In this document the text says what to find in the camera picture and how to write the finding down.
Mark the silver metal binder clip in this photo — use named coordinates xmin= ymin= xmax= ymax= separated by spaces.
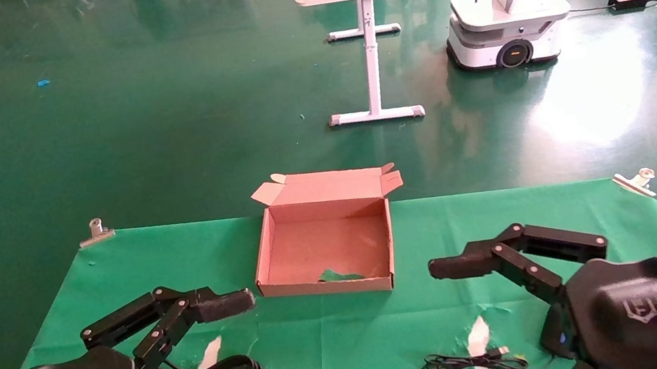
xmin=75 ymin=214 xmax=118 ymax=249
xmin=611 ymin=165 xmax=657 ymax=204

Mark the thin black USB cable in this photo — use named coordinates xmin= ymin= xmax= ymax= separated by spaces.
xmin=417 ymin=336 xmax=541 ymax=369

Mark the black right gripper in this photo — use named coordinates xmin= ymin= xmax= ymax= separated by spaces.
xmin=423 ymin=198 xmax=657 ymax=369

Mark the green table cloth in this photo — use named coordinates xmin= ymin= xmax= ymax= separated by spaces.
xmin=0 ymin=134 xmax=657 ymax=369

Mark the open brown cardboard box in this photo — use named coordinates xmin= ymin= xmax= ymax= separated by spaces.
xmin=236 ymin=151 xmax=422 ymax=314

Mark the black power adapter brick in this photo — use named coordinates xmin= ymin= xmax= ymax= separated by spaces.
xmin=607 ymin=0 xmax=652 ymax=15

